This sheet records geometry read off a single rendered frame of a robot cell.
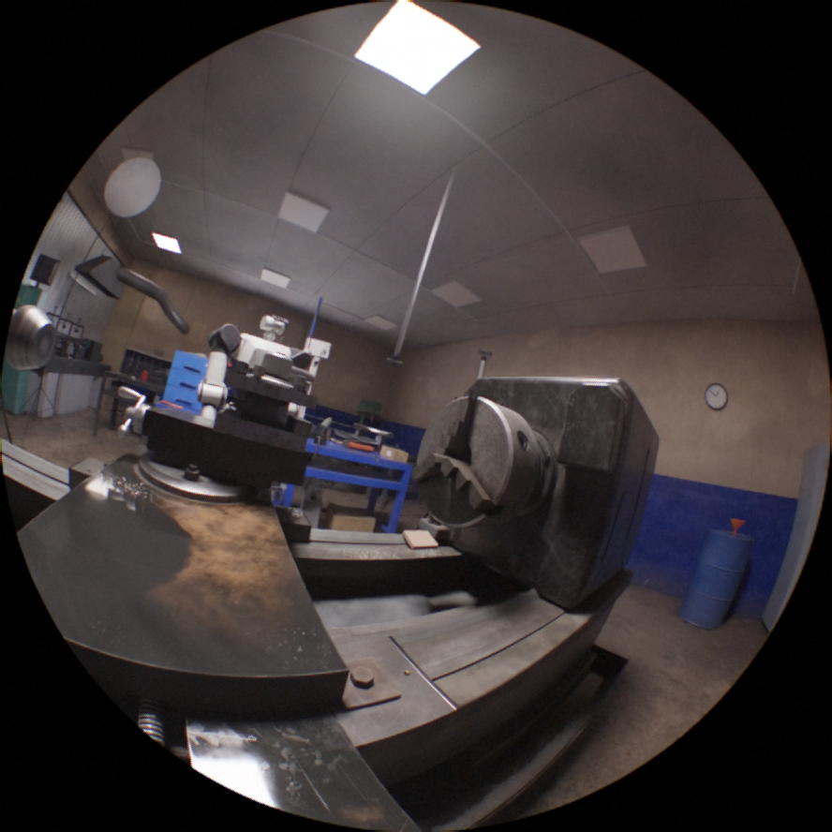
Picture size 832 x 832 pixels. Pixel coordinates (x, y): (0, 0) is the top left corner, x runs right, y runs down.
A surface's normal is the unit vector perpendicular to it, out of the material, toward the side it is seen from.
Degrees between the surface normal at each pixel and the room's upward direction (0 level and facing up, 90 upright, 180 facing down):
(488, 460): 90
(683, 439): 90
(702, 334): 90
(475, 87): 180
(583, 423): 90
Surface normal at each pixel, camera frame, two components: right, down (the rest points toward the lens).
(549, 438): -0.79, -0.25
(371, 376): 0.56, 0.08
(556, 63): -0.25, 0.96
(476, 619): 0.59, -0.58
